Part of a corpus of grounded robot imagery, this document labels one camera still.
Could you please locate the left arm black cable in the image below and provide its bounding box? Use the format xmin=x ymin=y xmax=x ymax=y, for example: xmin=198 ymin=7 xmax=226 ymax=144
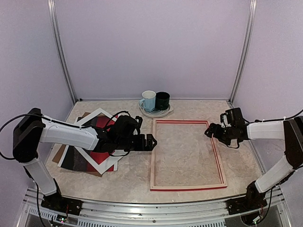
xmin=0 ymin=111 xmax=133 ymax=161

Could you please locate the red and wood picture frame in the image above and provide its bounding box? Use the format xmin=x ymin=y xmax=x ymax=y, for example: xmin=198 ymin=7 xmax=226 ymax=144
xmin=150 ymin=119 xmax=227 ymax=192

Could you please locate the red and dark photo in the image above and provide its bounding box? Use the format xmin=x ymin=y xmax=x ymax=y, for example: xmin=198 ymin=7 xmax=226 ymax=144
xmin=58 ymin=114 xmax=119 ymax=172

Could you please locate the aluminium corner post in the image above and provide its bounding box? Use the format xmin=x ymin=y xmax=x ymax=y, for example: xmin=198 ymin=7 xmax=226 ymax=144
xmin=229 ymin=0 xmax=257 ymax=105
xmin=47 ymin=0 xmax=77 ymax=104

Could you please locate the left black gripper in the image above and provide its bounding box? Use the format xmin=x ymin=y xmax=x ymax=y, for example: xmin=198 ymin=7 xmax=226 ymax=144
xmin=116 ymin=134 xmax=157 ymax=151

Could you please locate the right aluminium corner post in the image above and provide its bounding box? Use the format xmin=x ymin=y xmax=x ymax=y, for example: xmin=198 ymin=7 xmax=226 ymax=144
xmin=229 ymin=0 xmax=257 ymax=105

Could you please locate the left aluminium corner post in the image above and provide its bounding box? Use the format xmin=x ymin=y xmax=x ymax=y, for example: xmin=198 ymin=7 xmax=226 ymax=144
xmin=47 ymin=0 xmax=77 ymax=104

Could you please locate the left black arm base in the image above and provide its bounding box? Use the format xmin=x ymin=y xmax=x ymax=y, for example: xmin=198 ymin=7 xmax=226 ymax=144
xmin=41 ymin=179 xmax=83 ymax=216

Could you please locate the light blue mug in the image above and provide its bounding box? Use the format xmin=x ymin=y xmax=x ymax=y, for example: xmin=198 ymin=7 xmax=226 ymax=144
xmin=139 ymin=90 xmax=156 ymax=112

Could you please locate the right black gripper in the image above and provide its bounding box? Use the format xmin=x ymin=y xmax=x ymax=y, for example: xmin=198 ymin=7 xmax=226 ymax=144
xmin=205 ymin=123 xmax=235 ymax=145

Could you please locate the brown backing board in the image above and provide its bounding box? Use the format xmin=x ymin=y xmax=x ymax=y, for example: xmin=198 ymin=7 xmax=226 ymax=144
xmin=52 ymin=113 xmax=119 ymax=177

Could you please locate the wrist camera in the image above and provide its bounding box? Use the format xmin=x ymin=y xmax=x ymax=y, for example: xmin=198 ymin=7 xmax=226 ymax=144
xmin=220 ymin=113 xmax=229 ymax=128
xmin=135 ymin=116 xmax=143 ymax=131

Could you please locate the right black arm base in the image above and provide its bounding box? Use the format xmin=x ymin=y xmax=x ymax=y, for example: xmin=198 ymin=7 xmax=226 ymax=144
xmin=226 ymin=181 xmax=267 ymax=215

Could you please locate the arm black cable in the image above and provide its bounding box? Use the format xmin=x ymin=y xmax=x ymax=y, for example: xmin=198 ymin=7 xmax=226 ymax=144
xmin=0 ymin=111 xmax=133 ymax=161
xmin=258 ymin=108 xmax=303 ymax=122

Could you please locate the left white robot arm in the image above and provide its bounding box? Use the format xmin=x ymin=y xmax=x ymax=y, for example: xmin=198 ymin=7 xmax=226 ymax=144
xmin=12 ymin=108 xmax=157 ymax=210

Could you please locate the dark green mug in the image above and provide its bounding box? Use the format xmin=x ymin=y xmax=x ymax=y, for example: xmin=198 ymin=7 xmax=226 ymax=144
xmin=155 ymin=92 xmax=170 ymax=110

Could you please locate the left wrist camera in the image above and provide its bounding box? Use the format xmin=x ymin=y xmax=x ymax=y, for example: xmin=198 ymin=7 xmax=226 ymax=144
xmin=135 ymin=116 xmax=143 ymax=131

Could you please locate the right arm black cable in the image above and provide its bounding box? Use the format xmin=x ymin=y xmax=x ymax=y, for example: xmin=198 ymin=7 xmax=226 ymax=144
xmin=258 ymin=108 xmax=303 ymax=122

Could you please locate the white plate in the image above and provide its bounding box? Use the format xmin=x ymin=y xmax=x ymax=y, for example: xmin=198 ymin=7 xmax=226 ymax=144
xmin=138 ymin=103 xmax=174 ymax=119

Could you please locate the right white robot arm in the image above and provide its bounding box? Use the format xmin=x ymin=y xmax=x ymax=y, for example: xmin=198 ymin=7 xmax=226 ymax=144
xmin=205 ymin=108 xmax=303 ymax=210

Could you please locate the white mat board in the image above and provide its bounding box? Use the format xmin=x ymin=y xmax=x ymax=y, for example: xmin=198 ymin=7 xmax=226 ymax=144
xmin=74 ymin=108 xmax=122 ymax=175

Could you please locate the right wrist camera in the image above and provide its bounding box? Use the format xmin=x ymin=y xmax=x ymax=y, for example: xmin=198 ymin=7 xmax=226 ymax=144
xmin=220 ymin=113 xmax=229 ymax=128

